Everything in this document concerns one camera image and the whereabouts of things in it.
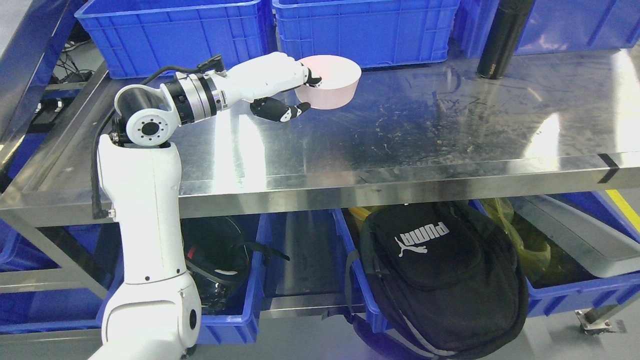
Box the grey flat case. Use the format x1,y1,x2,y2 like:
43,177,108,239
508,194,640,278

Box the black thermos bottle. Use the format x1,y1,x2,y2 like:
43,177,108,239
477,0,534,80

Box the blue bin under table left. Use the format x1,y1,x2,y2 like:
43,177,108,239
97,212,273,347

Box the black helmet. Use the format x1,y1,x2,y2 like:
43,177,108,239
180,217,290,316

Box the black puma backpack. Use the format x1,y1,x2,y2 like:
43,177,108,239
342,200,530,360

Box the blue bin far left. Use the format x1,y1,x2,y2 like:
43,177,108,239
0,222,124,335

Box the blue crate top left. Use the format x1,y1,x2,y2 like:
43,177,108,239
75,0,277,79

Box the blue bin under table right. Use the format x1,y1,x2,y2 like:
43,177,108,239
345,192,639,333

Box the blue crate top right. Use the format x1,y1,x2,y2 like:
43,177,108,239
452,0,640,59

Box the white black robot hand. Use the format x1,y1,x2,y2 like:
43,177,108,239
212,52,323,123

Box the pink ikea bowl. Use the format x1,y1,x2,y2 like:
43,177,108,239
295,54,362,110

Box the blue bin under table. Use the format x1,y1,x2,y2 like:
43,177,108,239
97,212,273,347
345,192,639,333

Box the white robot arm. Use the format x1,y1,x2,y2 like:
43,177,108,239
91,69,230,360

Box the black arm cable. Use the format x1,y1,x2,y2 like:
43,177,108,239
90,54,225,221

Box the yellow plastic bag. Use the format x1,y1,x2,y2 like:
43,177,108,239
479,197,552,282

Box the blue crate top middle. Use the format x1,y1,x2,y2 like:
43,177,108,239
272,0,460,68

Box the steel table frame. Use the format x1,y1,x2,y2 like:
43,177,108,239
0,47,640,346

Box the blue crate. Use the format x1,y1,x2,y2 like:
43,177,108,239
272,0,460,68
452,0,640,59
75,0,277,79

